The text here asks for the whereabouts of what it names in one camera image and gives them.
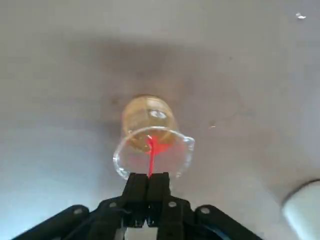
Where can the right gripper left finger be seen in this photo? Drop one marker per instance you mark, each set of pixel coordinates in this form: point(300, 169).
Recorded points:
point(112, 212)

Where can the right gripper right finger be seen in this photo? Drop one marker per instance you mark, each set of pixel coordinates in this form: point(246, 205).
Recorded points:
point(175, 215)

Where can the cream trash bin with lid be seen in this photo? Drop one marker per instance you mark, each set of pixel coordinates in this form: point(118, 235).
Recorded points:
point(305, 215)

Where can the glass measuring cup orange solution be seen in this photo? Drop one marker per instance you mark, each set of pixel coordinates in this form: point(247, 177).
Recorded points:
point(150, 117)

